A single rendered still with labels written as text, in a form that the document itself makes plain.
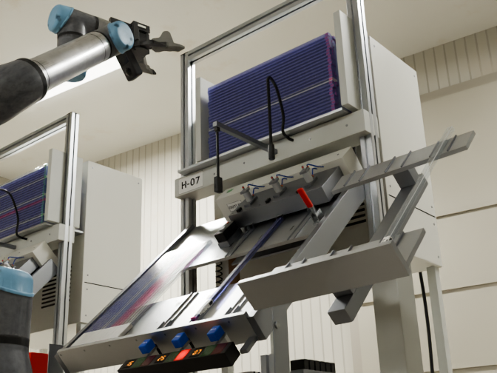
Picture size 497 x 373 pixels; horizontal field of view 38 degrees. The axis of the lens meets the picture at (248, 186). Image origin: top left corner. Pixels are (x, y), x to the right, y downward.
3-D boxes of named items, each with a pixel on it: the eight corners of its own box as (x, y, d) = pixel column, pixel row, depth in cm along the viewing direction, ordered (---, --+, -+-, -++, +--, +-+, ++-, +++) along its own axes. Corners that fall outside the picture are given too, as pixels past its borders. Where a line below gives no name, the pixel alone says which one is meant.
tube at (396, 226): (378, 268, 119) (375, 262, 119) (371, 269, 120) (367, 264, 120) (454, 130, 156) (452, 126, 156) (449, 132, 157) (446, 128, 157)
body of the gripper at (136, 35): (152, 27, 199) (113, 12, 192) (154, 52, 196) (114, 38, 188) (138, 41, 204) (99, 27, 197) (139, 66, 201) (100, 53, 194)
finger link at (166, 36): (183, 27, 198) (149, 29, 197) (184, 45, 195) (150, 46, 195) (183, 33, 201) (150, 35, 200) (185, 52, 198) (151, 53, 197)
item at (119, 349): (259, 341, 156) (243, 314, 154) (70, 373, 195) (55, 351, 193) (262, 337, 157) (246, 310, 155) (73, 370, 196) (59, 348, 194)
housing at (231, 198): (363, 199, 208) (342, 157, 205) (234, 236, 237) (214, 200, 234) (372, 186, 214) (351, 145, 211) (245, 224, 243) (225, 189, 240)
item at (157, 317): (256, 328, 156) (249, 315, 156) (68, 363, 195) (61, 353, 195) (291, 279, 171) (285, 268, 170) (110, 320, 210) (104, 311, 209)
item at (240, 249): (324, 248, 185) (315, 231, 184) (149, 292, 225) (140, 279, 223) (365, 189, 211) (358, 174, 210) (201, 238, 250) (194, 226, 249)
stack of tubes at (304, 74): (336, 109, 212) (329, 31, 222) (208, 158, 243) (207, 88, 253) (359, 123, 221) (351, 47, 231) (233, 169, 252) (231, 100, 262)
